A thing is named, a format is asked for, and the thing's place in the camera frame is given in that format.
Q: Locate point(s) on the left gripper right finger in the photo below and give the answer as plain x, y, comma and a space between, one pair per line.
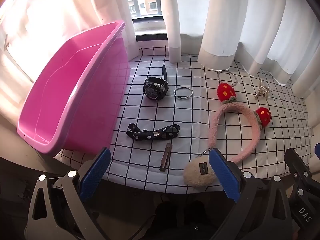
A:
261, 209

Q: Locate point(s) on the black wristwatch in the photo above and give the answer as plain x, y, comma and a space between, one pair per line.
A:
156, 88

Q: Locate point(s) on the beige plush pouch keychain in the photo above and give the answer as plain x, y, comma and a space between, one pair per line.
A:
198, 172

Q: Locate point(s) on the large thin metal bangle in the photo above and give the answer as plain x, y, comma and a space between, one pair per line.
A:
226, 71

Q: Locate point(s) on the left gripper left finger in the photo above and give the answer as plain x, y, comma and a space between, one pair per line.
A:
57, 209

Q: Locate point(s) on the white sheer curtain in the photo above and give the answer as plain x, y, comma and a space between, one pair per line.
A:
281, 36

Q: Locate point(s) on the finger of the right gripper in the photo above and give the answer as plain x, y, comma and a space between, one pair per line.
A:
297, 168

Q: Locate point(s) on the small silver bangle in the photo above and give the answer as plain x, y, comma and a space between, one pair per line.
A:
183, 93

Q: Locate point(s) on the pink plastic tub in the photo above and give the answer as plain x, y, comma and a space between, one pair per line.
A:
74, 103

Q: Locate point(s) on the brown hair clip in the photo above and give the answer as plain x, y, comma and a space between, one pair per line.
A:
165, 157

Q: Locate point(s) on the pearl hair claw clip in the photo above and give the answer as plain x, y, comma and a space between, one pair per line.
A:
263, 90

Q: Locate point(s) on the pink strawberry plush headband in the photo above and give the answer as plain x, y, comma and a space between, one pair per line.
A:
257, 119

